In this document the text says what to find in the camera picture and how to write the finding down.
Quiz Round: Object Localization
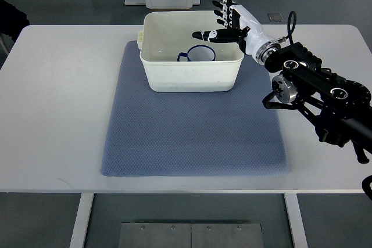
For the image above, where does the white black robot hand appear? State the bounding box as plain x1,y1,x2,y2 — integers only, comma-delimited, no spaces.
192,0,280,65

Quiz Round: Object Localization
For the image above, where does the blue enamel mug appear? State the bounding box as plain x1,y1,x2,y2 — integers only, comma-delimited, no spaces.
177,45,216,62

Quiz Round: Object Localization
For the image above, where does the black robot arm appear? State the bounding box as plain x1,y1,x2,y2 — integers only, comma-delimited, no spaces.
262,11,371,164

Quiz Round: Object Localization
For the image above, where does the cream plastic box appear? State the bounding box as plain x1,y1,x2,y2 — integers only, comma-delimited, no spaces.
138,10,244,92

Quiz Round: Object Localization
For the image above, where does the small grey floor plate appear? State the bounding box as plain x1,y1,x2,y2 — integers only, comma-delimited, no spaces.
267,13,284,23

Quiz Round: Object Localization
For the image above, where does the blue textured mat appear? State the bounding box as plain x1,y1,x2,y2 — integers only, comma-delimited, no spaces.
101,41,290,177

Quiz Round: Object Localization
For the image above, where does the right white table leg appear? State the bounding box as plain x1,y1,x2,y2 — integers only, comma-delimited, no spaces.
284,193,308,248

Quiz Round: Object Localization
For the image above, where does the white table leg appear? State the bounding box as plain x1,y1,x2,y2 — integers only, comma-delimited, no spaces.
69,193,94,248
284,193,308,248

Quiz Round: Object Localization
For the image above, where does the dark object at left edge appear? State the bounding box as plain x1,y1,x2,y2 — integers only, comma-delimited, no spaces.
1,0,30,55

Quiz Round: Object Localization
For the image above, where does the left white table leg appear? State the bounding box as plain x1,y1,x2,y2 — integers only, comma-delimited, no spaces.
69,193,94,248

